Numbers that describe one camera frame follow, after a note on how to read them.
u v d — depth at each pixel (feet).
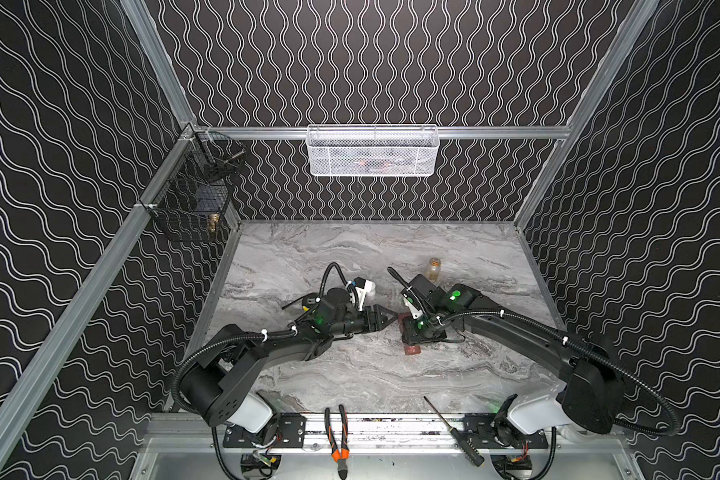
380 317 2.41
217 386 1.44
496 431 2.17
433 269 3.22
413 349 2.60
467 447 2.32
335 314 2.22
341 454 2.33
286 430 2.45
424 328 2.23
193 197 3.02
